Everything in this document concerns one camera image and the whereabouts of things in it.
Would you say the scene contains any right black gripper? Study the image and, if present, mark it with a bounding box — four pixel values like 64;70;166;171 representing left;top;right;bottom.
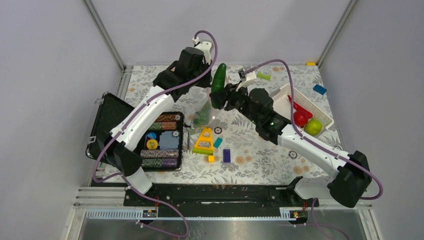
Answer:
209;80;261;125

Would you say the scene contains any small dark green cucumber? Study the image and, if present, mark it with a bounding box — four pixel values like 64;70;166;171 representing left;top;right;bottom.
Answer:
211;63;227;93

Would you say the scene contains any clear pink-dotted zip bag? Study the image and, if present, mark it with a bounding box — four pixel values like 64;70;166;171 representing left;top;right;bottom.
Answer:
191;87;220;130

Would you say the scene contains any long green cucumber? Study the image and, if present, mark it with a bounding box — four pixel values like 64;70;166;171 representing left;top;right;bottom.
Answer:
193;101;212;128

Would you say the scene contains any red apple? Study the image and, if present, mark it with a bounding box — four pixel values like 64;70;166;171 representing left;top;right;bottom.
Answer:
293;110;309;128

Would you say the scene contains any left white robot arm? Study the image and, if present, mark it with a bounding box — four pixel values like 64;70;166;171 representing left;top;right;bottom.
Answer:
96;42;218;206

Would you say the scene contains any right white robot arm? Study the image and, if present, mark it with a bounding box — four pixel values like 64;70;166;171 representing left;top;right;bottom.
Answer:
209;83;372;208

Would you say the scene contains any teal small block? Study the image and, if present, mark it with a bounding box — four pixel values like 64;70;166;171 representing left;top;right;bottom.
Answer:
213;137;223;149

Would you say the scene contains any lime green block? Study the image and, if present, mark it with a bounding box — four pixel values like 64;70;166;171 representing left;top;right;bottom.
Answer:
256;71;272;81

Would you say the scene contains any yellow triangular toy block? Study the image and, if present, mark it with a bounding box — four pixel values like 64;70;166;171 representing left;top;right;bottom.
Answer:
192;127;214;156

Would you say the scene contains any purple lego brick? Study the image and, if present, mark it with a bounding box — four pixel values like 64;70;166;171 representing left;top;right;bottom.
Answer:
223;149;231;163

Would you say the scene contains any small yellow cube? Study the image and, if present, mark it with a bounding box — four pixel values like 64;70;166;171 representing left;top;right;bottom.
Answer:
207;155;215;163

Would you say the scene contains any white plastic basket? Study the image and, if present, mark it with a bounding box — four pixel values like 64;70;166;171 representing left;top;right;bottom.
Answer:
270;83;334;138

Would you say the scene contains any black poker chip case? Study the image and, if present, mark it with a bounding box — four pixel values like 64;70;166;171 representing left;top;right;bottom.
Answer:
85;91;185;172

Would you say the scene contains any red chili pepper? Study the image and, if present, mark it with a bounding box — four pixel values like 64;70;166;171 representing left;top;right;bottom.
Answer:
293;101;313;119

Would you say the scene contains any poker chip on mat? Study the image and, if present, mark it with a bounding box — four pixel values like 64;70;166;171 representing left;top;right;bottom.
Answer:
288;151;298;159

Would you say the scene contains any green apple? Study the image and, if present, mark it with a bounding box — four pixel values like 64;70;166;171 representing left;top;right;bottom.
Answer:
304;118;323;136

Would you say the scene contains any blue lego brick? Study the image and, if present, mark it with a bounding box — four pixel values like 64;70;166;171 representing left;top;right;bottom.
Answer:
312;84;327;96

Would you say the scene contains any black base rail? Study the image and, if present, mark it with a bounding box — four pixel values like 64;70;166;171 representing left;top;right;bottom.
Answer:
123;183;319;218

